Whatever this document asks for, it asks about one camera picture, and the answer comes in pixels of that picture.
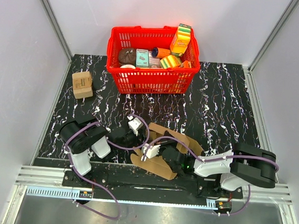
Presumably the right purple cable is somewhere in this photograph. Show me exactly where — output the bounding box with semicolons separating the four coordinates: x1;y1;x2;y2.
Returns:
140;134;281;220

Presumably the red plastic shopping basket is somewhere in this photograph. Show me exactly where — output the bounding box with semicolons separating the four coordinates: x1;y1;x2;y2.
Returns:
106;26;201;94

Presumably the purple cable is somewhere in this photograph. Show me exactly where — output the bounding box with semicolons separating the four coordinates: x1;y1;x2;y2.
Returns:
140;134;281;220
60;109;152;222

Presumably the brown cardboard box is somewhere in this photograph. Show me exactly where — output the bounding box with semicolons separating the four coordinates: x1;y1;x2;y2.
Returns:
130;122;203;180

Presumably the teal snack box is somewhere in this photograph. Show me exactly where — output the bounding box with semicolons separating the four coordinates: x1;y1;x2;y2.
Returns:
135;49;149;68

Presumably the tall orange yellow carton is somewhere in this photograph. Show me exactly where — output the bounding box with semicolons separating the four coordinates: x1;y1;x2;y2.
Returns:
169;24;192;57

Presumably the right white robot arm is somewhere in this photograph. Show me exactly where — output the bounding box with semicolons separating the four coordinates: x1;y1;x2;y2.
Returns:
160;143;279;197

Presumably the small folded cardboard box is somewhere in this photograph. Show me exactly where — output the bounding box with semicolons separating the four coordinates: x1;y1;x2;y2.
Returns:
72;71;93;99

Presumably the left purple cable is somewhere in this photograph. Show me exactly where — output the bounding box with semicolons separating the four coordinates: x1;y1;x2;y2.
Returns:
60;109;152;222

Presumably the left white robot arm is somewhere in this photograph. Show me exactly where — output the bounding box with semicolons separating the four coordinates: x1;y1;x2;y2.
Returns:
59;118;148;187

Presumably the yellow green sponge pack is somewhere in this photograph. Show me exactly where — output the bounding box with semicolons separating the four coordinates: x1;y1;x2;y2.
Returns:
160;55;182;69

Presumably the pink white snack box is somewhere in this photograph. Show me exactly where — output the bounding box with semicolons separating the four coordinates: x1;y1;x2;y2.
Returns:
148;51;161;69

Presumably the small orange packet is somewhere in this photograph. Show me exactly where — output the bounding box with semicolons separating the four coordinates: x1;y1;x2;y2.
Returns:
179;60;191;69

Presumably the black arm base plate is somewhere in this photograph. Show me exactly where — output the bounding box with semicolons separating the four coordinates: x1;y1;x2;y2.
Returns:
61;159;246;204

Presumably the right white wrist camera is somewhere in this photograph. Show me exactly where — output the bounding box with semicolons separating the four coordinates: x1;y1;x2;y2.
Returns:
140;143;160;161

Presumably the brown round chocolate cake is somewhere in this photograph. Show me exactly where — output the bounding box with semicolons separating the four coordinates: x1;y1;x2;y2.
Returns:
118;48;137;65

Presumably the orange blue can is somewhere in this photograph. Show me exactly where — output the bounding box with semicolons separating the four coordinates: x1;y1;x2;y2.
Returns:
151;47;171;59

